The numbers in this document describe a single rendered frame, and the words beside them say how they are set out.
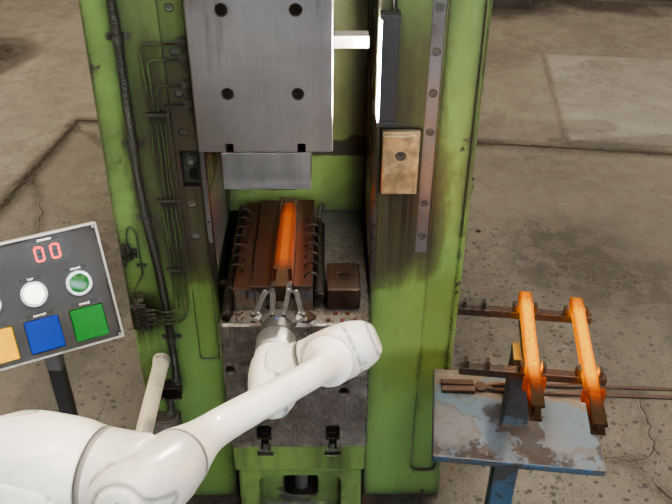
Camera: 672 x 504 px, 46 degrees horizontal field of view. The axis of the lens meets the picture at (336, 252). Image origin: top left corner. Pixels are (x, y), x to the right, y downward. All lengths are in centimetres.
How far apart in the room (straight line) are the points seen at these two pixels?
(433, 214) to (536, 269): 184
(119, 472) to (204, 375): 131
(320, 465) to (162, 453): 125
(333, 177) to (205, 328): 58
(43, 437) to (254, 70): 88
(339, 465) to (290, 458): 14
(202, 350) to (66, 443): 121
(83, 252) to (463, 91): 96
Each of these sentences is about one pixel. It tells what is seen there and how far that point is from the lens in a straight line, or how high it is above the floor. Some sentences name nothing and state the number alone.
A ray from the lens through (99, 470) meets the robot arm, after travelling 114.
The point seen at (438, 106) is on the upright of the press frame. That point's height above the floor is 141.
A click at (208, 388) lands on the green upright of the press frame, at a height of 50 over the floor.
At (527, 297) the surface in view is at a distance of 196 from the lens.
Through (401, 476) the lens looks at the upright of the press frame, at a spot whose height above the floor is 10.
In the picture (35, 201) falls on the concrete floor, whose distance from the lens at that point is 454.
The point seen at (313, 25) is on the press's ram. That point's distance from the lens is 167.
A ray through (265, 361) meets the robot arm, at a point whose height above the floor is 109.
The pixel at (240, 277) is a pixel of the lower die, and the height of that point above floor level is 98.
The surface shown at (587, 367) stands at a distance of 180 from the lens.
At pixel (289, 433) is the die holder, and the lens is 226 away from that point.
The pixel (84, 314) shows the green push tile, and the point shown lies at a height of 103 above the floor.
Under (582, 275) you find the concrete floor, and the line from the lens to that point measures 388.
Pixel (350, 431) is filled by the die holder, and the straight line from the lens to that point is 225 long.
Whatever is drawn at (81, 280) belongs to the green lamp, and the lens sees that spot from 192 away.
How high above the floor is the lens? 219
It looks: 35 degrees down
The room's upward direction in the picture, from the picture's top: straight up
